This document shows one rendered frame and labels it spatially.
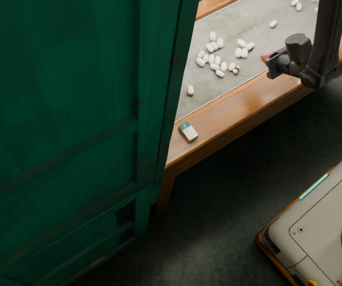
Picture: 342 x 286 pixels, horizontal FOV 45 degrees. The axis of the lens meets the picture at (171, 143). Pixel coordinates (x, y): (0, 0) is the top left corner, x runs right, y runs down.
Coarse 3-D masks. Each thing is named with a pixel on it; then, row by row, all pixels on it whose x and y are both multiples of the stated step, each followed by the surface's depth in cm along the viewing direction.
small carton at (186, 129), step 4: (184, 124) 130; (188, 124) 130; (180, 128) 130; (184, 128) 130; (188, 128) 130; (192, 128) 130; (184, 132) 129; (188, 132) 129; (192, 132) 129; (196, 132) 130; (184, 136) 130; (188, 136) 129; (192, 136) 129; (196, 136) 129; (188, 140) 129; (192, 140) 130
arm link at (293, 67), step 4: (292, 64) 119; (296, 64) 118; (300, 64) 117; (292, 68) 119; (296, 68) 118; (300, 68) 117; (292, 72) 120; (296, 72) 118; (300, 72) 117; (296, 76) 120
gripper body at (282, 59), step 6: (282, 54) 125; (270, 60) 124; (276, 60) 125; (282, 60) 123; (288, 60) 121; (270, 66) 124; (276, 66) 125; (282, 66) 123; (288, 66) 122; (270, 72) 125; (276, 72) 126; (282, 72) 124; (288, 72) 122; (270, 78) 127
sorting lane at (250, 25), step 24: (240, 0) 158; (264, 0) 159; (288, 0) 160; (216, 24) 152; (240, 24) 153; (264, 24) 154; (288, 24) 155; (312, 24) 156; (192, 48) 147; (240, 48) 149; (264, 48) 150; (192, 72) 144; (240, 72) 145; (192, 96) 140; (216, 96) 140
